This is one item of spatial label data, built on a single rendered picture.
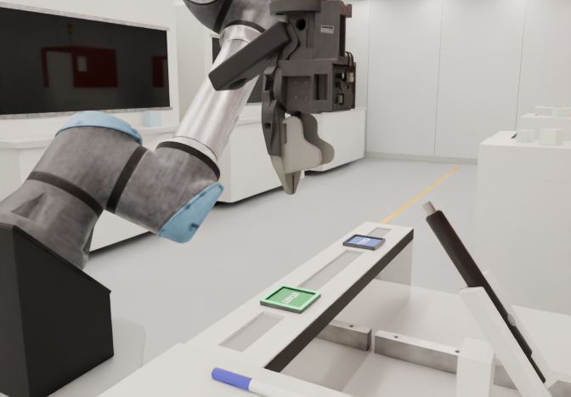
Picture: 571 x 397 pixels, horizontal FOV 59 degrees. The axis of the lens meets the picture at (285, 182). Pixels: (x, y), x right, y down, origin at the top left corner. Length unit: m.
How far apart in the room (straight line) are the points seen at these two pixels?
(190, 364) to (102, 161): 0.38
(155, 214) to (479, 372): 0.54
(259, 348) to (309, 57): 0.31
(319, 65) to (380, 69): 8.40
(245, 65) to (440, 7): 8.22
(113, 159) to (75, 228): 0.11
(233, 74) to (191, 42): 4.54
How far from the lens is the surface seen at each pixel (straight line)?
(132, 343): 0.86
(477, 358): 0.35
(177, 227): 0.78
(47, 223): 0.73
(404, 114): 8.79
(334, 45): 0.53
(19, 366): 0.75
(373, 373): 0.77
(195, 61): 5.09
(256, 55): 0.57
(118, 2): 4.28
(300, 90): 0.54
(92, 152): 0.78
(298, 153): 0.55
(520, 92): 8.49
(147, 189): 0.77
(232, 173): 5.04
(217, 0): 1.00
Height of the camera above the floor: 1.22
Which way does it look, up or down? 11 degrees down
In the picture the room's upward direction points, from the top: straight up
